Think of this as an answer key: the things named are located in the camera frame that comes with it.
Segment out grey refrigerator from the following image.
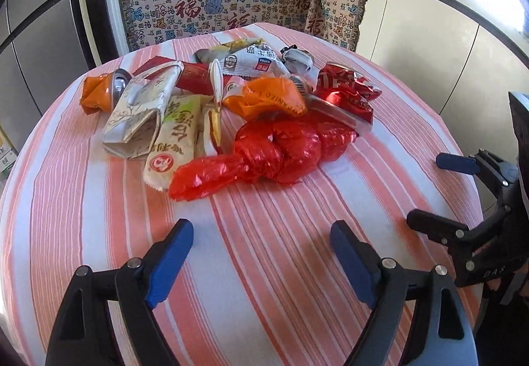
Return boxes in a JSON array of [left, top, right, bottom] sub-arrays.
[[1, 0, 92, 151]]

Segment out red knotted plastic bag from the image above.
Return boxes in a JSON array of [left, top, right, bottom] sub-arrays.
[[169, 111, 357, 201]]

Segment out beige green snack wrapper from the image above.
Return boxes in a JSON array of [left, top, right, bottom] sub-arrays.
[[143, 95, 212, 191]]

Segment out crushed white paper box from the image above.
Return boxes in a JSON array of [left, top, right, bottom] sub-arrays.
[[102, 61, 184, 159]]

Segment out pink striped tablecloth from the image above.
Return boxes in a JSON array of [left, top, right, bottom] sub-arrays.
[[1, 23, 482, 365]]

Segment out white grey snack wrapper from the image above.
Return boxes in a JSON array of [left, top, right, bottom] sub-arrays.
[[221, 43, 290, 79]]

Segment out white kitchen counter cabinet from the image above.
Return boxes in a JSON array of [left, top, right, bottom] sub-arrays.
[[356, 0, 529, 206]]

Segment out yellow cardboard box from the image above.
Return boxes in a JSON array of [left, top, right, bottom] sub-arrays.
[[0, 128, 18, 187]]

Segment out red long snack wrapper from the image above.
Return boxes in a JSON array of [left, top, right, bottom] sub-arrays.
[[133, 55, 213, 96]]

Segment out red foil wrapper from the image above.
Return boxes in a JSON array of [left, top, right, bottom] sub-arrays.
[[313, 62, 382, 132]]

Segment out yellow grey chip bag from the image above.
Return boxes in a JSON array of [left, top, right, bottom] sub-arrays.
[[194, 38, 264, 64]]

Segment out orange plastic bag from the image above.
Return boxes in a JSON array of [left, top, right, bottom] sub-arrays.
[[223, 76, 307, 121]]

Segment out red fries snack bag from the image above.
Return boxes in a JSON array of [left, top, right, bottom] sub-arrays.
[[203, 59, 224, 156]]

